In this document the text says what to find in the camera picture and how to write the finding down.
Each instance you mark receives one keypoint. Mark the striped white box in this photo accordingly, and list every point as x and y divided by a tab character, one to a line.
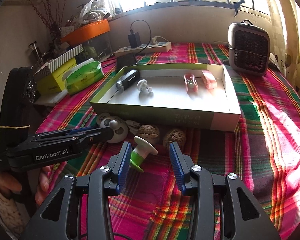
53	65

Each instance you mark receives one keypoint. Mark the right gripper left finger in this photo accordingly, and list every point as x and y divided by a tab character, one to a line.
59	216

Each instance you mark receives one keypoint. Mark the right walnut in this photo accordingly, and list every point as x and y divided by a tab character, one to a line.
174	135

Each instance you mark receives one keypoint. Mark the yellow green box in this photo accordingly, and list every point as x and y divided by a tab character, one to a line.
53	82

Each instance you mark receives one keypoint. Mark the black clip on windowsill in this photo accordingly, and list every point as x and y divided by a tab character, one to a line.
237	5

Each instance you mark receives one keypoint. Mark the pink and white clip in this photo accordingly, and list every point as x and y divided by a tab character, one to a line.
209	79

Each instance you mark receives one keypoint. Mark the black smartphone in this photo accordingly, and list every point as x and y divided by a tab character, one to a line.
125	60

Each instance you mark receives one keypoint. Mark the white plug with cable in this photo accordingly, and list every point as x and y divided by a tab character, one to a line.
157	39

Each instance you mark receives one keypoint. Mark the walnut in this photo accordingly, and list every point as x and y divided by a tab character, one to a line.
174	135
149	133

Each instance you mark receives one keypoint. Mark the person's left hand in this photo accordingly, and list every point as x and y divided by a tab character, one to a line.
8	184

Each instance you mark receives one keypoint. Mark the green and white cardboard tray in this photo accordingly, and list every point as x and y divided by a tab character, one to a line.
169	103

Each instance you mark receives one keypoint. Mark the green tissue pack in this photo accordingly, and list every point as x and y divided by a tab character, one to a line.
82	76

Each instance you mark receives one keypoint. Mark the white power strip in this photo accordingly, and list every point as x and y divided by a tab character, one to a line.
144	48

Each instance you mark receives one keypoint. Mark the black and white round disc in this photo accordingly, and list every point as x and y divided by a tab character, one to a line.
119	127

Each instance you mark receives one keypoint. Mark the white mushroom-shaped knob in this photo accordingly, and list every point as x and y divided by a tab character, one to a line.
143	86

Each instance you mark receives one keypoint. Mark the left walnut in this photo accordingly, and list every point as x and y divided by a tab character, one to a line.
149	133

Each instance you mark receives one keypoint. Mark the black rectangular lighter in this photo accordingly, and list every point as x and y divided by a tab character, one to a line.
127	80

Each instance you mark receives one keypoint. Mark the dried red branches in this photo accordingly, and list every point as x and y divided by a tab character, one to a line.
51	14

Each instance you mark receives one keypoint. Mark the green and white suction knob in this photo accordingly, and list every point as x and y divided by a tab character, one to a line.
140	152

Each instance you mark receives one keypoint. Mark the grey portable fan heater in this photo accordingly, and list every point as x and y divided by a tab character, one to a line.
249	48

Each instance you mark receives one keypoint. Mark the orange box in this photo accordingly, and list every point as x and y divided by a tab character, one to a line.
86	32

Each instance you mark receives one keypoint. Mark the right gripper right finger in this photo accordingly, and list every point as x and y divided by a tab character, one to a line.
242	216

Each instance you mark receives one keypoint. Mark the black charger adapter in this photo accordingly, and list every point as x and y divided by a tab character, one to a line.
134	39

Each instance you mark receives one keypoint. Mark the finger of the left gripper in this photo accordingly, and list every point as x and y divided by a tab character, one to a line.
90	132

